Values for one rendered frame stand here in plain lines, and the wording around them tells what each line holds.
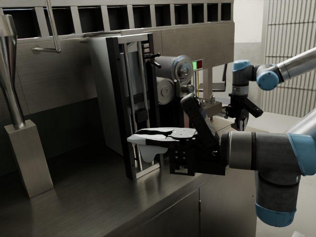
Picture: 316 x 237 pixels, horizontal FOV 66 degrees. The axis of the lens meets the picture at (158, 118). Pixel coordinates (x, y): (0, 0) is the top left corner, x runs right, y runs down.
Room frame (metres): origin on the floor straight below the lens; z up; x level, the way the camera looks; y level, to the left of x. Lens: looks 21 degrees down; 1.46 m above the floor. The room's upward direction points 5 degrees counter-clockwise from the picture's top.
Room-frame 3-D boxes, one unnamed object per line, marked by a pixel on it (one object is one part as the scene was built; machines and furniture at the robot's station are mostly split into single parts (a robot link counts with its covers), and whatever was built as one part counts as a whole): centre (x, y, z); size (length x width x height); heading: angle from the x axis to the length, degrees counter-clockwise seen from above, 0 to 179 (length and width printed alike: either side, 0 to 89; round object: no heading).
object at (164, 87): (1.20, 0.03, 1.17); 0.26 x 0.12 x 0.12; 38
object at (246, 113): (1.11, -0.39, 1.07); 0.09 x 0.08 x 0.12; 38
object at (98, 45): (1.09, 0.22, 1.17); 0.34 x 0.05 x 0.54; 38
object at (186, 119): (1.12, -0.14, 1.05); 0.06 x 0.05 x 0.31; 38
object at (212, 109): (1.41, -0.18, 1.00); 0.40 x 0.16 x 0.06; 38
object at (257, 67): (1.05, -0.49, 1.23); 0.11 x 0.11 x 0.08; 70
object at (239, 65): (1.10, -0.40, 1.23); 0.09 x 0.08 x 0.11; 70
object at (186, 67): (1.16, -0.15, 1.25); 0.07 x 0.02 x 0.07; 128
